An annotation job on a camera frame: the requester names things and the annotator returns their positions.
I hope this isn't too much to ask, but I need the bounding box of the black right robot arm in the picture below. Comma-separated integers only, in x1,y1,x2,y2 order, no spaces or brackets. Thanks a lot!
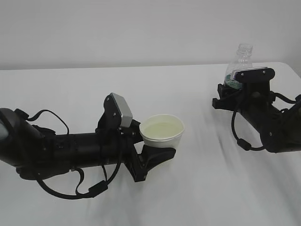
212,81,301,153

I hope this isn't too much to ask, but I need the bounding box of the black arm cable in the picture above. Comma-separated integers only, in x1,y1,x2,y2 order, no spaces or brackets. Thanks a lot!
230,89,297,151
15,108,122,200

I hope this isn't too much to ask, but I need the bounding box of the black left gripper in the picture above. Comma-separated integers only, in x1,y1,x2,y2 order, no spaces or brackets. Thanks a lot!
119,119,176,182

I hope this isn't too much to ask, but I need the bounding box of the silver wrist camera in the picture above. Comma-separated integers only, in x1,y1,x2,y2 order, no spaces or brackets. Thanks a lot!
111,93,133,128
230,67,275,83

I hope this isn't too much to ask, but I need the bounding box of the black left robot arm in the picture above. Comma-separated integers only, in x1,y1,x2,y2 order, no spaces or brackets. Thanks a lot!
0,93,176,182

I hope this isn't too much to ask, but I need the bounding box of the clear green-label water bottle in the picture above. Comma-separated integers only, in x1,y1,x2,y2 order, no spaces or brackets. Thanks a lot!
224,43,253,89

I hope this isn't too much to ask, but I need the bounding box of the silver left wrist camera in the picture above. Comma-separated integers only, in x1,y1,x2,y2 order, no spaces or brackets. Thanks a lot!
111,93,133,128

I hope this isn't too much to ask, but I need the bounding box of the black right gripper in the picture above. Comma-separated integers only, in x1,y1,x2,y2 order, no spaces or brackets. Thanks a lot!
212,81,277,118

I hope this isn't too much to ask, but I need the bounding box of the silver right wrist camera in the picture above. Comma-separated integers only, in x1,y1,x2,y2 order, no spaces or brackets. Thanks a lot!
230,67,275,83

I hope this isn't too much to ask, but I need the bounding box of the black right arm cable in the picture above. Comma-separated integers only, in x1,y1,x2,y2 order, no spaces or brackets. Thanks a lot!
230,89,297,151

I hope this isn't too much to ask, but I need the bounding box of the white paper cup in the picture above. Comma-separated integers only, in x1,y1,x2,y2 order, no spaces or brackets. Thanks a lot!
139,114,185,149

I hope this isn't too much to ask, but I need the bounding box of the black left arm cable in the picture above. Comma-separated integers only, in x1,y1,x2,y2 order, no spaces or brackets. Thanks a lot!
15,108,122,200

